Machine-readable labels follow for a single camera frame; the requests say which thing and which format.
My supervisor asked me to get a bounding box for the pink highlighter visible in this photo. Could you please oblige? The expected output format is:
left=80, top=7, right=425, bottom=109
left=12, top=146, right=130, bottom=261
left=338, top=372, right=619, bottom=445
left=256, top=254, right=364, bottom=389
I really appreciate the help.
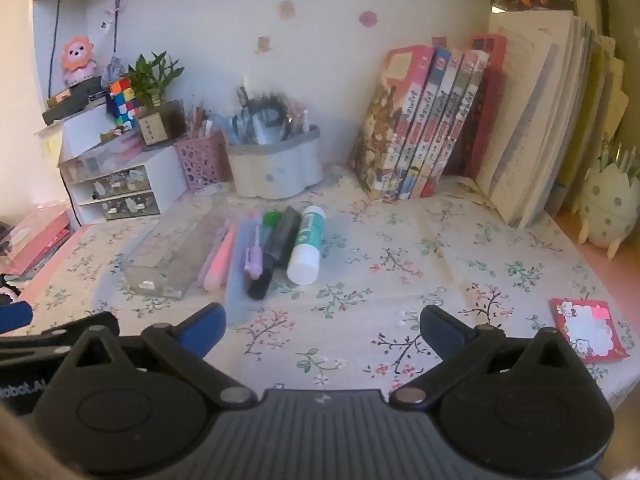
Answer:
left=199, top=220, right=237, bottom=292

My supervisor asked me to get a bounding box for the grey spine comic book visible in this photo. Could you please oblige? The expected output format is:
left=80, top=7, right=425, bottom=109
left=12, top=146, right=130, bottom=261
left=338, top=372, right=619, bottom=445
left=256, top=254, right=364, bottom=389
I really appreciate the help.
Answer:
left=422, top=50, right=490, bottom=199

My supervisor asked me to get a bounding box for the pink perforated pen holder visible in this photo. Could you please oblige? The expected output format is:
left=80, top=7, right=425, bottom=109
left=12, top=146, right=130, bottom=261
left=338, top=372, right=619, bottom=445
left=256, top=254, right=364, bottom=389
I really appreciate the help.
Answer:
left=174, top=130, right=232, bottom=192

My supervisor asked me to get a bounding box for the dark grey box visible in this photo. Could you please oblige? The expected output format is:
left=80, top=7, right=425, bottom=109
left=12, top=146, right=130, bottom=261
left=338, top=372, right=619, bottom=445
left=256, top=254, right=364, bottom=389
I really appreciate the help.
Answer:
left=42, top=77, right=110, bottom=125

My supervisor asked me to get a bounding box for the clear plastic drawer tray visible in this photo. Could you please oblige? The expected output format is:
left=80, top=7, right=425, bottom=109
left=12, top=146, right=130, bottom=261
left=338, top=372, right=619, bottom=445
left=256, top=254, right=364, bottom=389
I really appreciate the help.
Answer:
left=121, top=204, right=237, bottom=302

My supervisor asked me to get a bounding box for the thick white-paged book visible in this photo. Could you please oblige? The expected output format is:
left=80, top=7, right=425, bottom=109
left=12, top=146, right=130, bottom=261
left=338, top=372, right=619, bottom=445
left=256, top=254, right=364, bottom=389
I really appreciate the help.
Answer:
left=474, top=10, right=583, bottom=229

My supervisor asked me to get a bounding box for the black marker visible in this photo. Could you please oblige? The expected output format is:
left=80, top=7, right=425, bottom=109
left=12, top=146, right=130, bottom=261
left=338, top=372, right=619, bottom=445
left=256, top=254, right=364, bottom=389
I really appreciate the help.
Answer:
left=246, top=210, right=284, bottom=302

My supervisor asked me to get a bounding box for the bundle of pencils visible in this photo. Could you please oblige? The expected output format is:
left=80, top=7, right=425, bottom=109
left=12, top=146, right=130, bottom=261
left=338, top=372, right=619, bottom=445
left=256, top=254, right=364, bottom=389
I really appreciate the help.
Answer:
left=185, top=100, right=223, bottom=141

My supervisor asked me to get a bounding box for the row of upright books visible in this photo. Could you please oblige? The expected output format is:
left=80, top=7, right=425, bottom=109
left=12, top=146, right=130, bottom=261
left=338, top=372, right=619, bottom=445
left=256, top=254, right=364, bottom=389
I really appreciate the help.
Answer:
left=542, top=17, right=632, bottom=216

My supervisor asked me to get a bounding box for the white spine comic book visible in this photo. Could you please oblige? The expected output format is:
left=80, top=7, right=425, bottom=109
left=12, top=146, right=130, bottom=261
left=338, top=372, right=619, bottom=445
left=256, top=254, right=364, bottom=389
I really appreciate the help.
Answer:
left=411, top=52, right=465, bottom=200

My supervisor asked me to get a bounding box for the egg-shaped pen holder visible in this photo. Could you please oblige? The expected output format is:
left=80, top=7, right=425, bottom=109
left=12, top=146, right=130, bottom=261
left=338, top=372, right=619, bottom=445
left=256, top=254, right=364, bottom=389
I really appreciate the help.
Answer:
left=574, top=132, right=640, bottom=262

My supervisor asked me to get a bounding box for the hanging purple charm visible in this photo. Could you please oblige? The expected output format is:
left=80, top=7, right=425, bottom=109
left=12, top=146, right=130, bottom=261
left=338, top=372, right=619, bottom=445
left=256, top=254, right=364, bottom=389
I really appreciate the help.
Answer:
left=99, top=0, right=128, bottom=88

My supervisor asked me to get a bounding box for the white desktop drawer organizer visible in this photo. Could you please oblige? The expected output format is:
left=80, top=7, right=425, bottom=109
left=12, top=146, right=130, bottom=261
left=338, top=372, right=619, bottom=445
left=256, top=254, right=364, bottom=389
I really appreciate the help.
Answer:
left=56, top=105, right=188, bottom=227

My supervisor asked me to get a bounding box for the bamboo plant in glass pot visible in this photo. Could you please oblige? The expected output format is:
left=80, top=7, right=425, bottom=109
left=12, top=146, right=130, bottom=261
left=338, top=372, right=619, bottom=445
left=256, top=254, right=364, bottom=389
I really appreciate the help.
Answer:
left=126, top=51, right=187, bottom=147

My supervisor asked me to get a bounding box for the colourful puzzle cube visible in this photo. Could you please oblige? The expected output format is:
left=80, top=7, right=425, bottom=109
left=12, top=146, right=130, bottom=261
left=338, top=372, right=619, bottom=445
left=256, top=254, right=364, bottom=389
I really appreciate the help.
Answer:
left=104, top=77, right=147, bottom=132

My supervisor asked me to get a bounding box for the pink cover comic book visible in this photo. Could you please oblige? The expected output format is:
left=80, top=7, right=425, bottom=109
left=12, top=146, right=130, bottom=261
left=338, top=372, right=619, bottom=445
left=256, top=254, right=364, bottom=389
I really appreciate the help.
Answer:
left=349, top=45, right=435, bottom=197

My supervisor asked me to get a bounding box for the blue spine comic book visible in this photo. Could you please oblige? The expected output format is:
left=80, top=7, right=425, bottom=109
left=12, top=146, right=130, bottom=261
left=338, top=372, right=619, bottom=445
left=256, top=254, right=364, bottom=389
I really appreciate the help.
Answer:
left=395, top=47, right=452, bottom=202

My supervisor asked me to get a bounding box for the floral tablecloth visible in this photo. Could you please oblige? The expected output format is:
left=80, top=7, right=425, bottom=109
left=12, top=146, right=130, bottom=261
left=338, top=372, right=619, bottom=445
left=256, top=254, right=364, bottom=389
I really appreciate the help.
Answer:
left=20, top=162, right=627, bottom=411

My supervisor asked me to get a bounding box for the red book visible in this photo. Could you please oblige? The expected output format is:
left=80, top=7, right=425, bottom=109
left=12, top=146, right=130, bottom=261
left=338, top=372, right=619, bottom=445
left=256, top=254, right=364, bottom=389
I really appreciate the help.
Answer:
left=444, top=34, right=508, bottom=179

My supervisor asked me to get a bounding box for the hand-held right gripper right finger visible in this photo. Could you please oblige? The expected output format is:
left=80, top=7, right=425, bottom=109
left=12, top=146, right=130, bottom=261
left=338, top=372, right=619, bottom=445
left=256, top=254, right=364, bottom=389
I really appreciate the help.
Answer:
left=389, top=304, right=597, bottom=407

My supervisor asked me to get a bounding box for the pink lion toy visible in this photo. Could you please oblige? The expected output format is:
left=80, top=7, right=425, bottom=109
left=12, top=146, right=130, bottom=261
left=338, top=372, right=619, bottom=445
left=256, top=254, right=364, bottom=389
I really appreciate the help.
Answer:
left=61, top=36, right=99, bottom=87

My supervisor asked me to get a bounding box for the red sticky note pad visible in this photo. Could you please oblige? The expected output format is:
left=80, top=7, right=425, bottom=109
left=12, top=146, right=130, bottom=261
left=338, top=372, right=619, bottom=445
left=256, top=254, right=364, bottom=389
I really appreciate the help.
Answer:
left=550, top=297, right=632, bottom=364

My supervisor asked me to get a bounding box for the white green glue stick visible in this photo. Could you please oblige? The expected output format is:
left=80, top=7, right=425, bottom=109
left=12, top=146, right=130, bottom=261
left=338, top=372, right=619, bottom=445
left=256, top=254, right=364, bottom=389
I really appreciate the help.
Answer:
left=286, top=205, right=329, bottom=287

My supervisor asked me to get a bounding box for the purple pen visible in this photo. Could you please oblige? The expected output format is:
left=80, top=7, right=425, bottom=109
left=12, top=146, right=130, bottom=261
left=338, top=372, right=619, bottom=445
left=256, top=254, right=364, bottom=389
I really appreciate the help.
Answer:
left=244, top=225, right=266, bottom=282

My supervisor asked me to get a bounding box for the white round container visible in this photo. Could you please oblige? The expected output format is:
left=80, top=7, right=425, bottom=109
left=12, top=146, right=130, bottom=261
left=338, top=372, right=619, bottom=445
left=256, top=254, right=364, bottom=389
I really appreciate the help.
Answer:
left=224, top=125, right=325, bottom=199

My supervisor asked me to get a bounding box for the translucent light blue pen tube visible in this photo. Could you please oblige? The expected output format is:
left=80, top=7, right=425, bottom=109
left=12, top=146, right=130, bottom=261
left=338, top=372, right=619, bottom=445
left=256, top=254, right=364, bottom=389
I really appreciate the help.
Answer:
left=224, top=209, right=263, bottom=312

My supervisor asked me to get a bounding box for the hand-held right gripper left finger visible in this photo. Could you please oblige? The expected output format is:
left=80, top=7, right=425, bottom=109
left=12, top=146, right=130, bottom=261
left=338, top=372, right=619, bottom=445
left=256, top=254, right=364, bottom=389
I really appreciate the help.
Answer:
left=56, top=302, right=259, bottom=407

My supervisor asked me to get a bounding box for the clear plastic drawer box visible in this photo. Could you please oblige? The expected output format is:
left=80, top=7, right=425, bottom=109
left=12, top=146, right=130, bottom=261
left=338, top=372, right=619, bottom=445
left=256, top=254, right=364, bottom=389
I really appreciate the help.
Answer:
left=57, top=139, right=147, bottom=184

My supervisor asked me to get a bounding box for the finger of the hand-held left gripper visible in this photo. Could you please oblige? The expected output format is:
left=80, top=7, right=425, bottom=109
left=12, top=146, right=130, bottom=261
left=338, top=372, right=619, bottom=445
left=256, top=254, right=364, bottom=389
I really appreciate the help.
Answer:
left=0, top=302, right=122, bottom=361

